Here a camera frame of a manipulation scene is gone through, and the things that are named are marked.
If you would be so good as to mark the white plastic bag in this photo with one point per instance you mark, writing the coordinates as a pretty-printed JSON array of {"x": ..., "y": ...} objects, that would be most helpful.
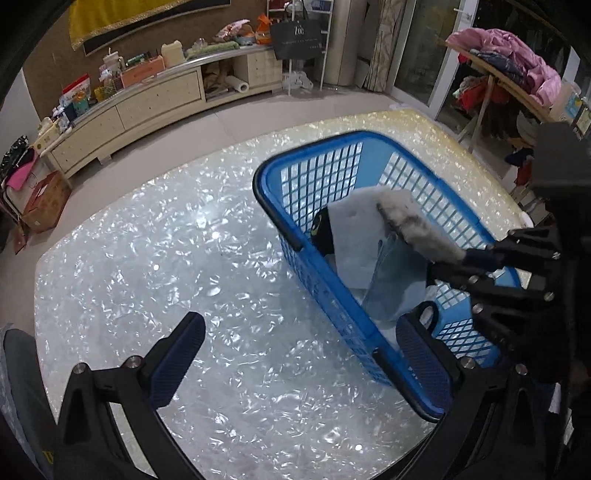
[{"x": 298, "y": 81}]

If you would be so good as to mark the black garment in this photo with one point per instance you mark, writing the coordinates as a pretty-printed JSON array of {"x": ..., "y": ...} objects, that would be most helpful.
[{"x": 323, "y": 230}]

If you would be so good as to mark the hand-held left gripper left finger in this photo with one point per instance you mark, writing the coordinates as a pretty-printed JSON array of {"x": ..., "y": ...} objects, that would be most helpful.
[{"x": 178, "y": 364}]

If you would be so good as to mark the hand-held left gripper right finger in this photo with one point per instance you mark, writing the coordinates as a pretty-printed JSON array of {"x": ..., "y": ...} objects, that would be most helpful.
[{"x": 425, "y": 364}]

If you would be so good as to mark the black tote bag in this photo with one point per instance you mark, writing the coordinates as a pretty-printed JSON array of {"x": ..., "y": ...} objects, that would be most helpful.
[{"x": 295, "y": 39}]

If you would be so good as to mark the light blue cloth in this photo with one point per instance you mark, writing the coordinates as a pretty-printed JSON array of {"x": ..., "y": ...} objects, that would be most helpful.
[{"x": 397, "y": 286}]

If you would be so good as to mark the beige standing air conditioner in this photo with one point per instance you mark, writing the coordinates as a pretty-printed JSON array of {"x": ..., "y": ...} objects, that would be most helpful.
[{"x": 339, "y": 41}]

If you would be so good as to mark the grey white fluffy cloth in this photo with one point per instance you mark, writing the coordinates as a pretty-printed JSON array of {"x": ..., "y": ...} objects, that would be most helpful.
[{"x": 415, "y": 226}]

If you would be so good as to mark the white paper roll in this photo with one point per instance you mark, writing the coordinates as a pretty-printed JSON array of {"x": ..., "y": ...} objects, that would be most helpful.
[{"x": 238, "y": 86}]

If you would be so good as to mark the blue plastic laundry basket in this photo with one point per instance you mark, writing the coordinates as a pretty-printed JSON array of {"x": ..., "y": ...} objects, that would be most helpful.
[{"x": 397, "y": 383}]

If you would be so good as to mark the cream plastic jug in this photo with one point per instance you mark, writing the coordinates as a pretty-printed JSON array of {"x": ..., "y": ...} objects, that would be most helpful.
[{"x": 172, "y": 52}]

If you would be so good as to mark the black wall screen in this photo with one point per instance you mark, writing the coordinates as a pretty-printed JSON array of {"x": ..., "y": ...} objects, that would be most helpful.
[{"x": 138, "y": 33}]

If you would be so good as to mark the brown cardboard box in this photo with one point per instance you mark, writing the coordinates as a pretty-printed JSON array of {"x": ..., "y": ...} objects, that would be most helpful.
[{"x": 44, "y": 203}]

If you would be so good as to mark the white blue carton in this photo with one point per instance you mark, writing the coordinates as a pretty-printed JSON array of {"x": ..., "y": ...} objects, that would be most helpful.
[{"x": 572, "y": 106}]

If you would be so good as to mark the yellow cloth cover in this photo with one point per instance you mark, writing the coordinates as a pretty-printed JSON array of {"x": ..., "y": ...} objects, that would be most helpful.
[{"x": 115, "y": 23}]

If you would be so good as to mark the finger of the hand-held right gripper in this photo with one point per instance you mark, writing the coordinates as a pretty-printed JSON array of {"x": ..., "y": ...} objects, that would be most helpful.
[
  {"x": 508, "y": 251},
  {"x": 466, "y": 277}
]

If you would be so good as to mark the orange pink box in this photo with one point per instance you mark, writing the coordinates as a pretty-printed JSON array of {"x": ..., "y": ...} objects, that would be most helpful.
[{"x": 143, "y": 71}]

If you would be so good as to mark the patterned curtain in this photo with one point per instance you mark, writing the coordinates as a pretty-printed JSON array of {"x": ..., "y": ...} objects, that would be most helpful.
[{"x": 383, "y": 41}]

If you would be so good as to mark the green towel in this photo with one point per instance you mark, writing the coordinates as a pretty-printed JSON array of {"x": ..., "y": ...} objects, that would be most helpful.
[{"x": 212, "y": 48}]

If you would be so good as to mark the white cloth sheet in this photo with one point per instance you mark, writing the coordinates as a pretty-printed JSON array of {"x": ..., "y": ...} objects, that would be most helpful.
[{"x": 355, "y": 240}]

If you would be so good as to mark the clear cup with straw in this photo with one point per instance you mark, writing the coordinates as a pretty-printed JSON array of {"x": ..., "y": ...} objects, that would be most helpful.
[{"x": 111, "y": 62}]

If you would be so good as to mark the orange gift bag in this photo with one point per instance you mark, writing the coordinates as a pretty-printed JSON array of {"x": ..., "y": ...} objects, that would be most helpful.
[{"x": 263, "y": 32}]

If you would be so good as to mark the pink clothes pile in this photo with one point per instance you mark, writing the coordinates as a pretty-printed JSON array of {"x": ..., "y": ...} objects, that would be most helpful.
[{"x": 508, "y": 50}]

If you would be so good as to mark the hanging colourful clothes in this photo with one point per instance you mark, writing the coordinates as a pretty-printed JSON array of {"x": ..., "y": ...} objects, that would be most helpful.
[{"x": 475, "y": 94}]

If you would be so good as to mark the cream low cabinet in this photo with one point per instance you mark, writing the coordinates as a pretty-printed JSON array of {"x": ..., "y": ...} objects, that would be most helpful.
[{"x": 157, "y": 97}]

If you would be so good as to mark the white metal rack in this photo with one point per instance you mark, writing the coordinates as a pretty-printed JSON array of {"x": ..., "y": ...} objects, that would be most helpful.
[{"x": 324, "y": 69}]

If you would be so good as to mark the pink cloth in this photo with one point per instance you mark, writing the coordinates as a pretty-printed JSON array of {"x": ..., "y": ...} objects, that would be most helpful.
[{"x": 21, "y": 177}]

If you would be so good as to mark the wooden folding table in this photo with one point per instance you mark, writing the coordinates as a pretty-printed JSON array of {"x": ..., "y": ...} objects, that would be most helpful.
[{"x": 503, "y": 81}]

